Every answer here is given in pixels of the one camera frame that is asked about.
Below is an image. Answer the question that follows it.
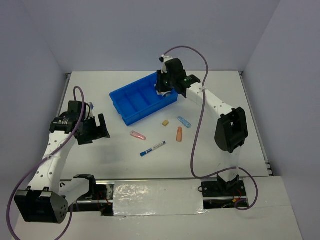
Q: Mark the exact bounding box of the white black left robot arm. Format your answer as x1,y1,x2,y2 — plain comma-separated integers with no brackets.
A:
14,100,110,224

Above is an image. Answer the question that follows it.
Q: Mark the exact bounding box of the pink translucent case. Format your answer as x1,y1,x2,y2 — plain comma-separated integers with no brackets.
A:
130,131,146,141

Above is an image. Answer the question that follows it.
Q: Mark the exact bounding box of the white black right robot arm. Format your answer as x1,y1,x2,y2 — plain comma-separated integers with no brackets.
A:
155,55,249,196

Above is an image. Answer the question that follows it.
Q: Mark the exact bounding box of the orange translucent case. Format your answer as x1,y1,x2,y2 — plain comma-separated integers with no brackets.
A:
176,126,183,142

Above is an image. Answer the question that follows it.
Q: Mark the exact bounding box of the blue white marker pen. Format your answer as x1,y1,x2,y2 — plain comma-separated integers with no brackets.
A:
140,141,166,157

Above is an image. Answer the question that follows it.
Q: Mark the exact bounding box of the yellow eraser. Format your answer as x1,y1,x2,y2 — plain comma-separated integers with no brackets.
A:
162,120,169,126

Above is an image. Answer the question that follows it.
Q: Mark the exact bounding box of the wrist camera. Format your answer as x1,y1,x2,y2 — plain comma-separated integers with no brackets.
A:
85,102,94,120
159,54,173,74

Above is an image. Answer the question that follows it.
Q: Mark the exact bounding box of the blue plastic compartment tray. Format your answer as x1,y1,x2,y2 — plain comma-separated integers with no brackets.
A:
109,72,178,126

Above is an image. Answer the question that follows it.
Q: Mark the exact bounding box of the blue translucent case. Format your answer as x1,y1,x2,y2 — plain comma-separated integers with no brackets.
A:
177,116,192,128

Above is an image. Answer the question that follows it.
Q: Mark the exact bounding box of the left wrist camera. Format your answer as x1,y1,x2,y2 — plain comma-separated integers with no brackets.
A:
85,102,94,120

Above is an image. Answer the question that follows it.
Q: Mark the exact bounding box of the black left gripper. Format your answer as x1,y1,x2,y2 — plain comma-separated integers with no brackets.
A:
77,113,110,146

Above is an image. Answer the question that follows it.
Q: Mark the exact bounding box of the white foil covered panel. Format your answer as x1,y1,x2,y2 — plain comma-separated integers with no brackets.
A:
113,179,207,217

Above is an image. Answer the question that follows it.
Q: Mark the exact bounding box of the blue slime jar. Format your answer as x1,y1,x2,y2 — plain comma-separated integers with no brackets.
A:
162,92,172,98

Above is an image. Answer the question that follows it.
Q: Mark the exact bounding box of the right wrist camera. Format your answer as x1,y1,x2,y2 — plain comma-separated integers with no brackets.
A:
159,54,173,74

